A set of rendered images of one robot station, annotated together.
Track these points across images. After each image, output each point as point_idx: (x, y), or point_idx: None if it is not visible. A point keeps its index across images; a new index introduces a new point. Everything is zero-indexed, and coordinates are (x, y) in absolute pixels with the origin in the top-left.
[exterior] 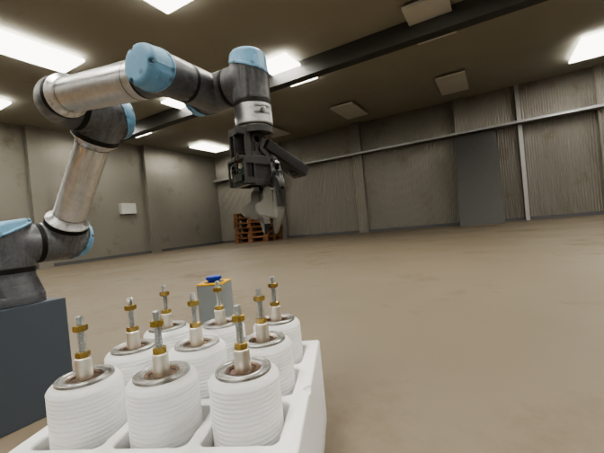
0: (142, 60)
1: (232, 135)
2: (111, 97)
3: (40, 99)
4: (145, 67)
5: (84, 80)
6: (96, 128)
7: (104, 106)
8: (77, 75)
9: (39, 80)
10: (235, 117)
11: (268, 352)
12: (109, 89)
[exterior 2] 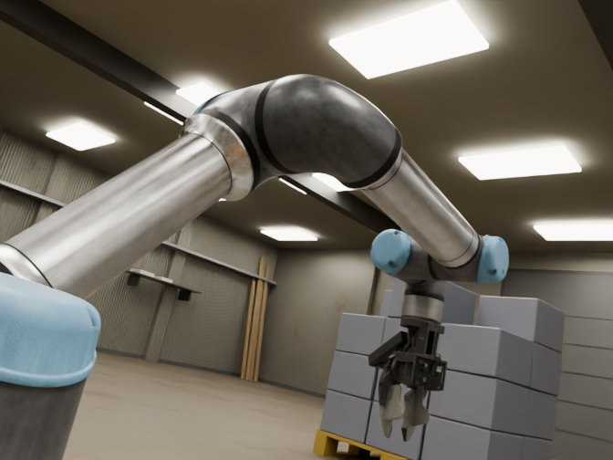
0: (505, 263)
1: (434, 330)
2: (441, 244)
3: (386, 156)
4: (505, 272)
5: (441, 202)
6: (277, 175)
7: (408, 229)
8: (430, 180)
9: (389, 121)
10: (431, 309)
11: None
12: (453, 240)
